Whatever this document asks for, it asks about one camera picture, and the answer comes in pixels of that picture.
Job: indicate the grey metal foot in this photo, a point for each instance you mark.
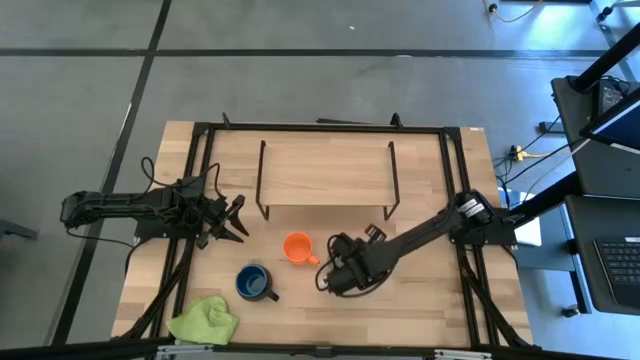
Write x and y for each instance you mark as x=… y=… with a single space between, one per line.
x=15 y=229

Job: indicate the dark grey desk top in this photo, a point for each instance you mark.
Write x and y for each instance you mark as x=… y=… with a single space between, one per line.
x=580 y=260
x=600 y=170

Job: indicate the black keyboard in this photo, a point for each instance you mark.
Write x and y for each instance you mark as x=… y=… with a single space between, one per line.
x=622 y=270

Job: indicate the black mug with blue inside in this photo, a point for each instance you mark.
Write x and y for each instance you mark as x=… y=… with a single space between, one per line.
x=252 y=282

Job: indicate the wooden shelf with black frame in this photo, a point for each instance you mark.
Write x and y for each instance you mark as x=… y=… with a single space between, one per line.
x=325 y=172

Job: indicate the green cloth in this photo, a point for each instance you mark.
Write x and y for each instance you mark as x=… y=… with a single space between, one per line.
x=202 y=322

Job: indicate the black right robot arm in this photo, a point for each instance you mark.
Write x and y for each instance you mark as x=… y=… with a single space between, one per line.
x=425 y=232

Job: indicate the monitor with blue screen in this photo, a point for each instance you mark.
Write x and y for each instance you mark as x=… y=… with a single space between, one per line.
x=625 y=127

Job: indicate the orange plastic cup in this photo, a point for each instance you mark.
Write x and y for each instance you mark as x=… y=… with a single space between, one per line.
x=297 y=247

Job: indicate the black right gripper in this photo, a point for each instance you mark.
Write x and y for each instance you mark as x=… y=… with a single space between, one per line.
x=352 y=265

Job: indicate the black metal table frame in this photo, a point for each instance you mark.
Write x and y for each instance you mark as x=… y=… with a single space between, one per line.
x=325 y=127

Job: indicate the black stand pole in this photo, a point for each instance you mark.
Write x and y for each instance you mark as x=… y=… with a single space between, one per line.
x=607 y=60
x=545 y=197

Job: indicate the black crossbar with silver brackets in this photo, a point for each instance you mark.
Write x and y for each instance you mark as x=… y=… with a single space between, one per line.
x=320 y=352

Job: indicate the black device box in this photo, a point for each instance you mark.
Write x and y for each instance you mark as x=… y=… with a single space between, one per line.
x=610 y=95

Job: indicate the black caster wheel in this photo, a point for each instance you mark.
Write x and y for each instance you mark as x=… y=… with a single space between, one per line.
x=570 y=311

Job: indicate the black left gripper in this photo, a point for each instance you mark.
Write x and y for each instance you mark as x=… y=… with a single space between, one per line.
x=212 y=217

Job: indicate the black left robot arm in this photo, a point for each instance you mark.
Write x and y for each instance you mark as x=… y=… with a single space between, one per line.
x=115 y=205

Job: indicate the white box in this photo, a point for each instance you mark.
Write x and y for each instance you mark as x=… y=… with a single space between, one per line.
x=530 y=232

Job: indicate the grey metal stand leg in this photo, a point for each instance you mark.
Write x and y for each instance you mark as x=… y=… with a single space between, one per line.
x=607 y=35

